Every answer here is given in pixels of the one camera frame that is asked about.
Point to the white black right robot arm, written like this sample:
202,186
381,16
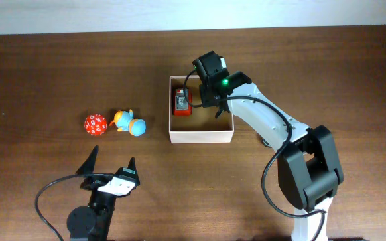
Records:
308,165

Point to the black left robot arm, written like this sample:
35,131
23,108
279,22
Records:
92,222

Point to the beige cardboard box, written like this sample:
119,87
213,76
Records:
201,126

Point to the blue orange toy figure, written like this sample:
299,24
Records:
125,121

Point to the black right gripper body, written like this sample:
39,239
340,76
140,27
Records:
206,98

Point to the red toy fire truck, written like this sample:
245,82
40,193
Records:
180,100

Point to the black round cap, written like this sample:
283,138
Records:
265,143

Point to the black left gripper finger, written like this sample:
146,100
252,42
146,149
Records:
88,166
132,165

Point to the red ball with white letters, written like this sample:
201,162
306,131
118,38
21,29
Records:
95,124

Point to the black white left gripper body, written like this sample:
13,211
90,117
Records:
92,183

